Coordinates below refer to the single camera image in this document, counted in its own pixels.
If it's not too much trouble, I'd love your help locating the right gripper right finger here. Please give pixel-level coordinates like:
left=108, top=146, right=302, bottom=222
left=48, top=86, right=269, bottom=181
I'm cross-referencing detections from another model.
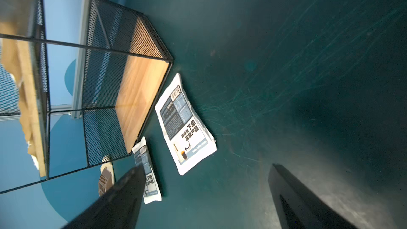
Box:
left=268, top=164, right=355, bottom=229

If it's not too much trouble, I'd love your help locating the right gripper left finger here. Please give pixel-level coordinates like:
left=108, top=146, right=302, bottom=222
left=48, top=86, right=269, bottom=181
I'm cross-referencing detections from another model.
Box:
left=64, top=166, right=146, bottom=229

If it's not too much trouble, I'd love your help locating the grey coffee bag left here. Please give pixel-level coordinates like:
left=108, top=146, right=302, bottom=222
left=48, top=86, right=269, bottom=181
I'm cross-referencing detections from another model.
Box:
left=132, top=136, right=162, bottom=205

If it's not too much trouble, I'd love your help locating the grey coffee bag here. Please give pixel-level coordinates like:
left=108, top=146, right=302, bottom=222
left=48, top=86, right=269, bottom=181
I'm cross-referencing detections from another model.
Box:
left=132, top=136, right=162, bottom=205
left=155, top=73, right=217, bottom=176

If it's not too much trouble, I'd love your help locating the grey coffee bag right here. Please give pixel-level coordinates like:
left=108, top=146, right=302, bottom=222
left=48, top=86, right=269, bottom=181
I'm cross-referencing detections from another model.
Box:
left=155, top=73, right=217, bottom=176

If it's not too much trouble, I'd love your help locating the black wire wooden shelf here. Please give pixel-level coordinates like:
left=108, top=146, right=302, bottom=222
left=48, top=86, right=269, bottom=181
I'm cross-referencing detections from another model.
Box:
left=1, top=0, right=173, bottom=183

